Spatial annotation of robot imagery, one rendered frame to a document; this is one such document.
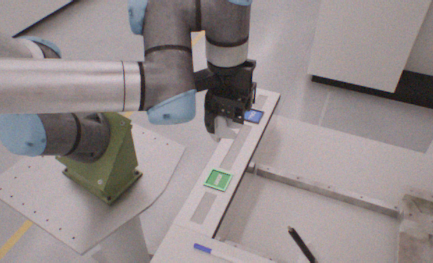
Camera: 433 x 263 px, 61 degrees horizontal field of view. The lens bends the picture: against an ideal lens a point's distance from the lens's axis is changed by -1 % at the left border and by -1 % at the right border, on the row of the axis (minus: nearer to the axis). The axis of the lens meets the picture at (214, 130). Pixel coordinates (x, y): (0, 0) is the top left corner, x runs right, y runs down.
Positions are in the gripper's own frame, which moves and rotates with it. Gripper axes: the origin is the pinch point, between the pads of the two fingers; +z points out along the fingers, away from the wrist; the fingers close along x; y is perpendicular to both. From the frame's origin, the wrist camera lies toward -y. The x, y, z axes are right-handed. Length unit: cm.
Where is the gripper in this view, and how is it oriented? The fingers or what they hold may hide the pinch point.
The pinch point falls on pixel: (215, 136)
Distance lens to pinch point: 80.0
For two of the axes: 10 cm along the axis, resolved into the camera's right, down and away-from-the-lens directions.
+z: 0.0, 7.3, 6.8
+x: 3.9, -6.3, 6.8
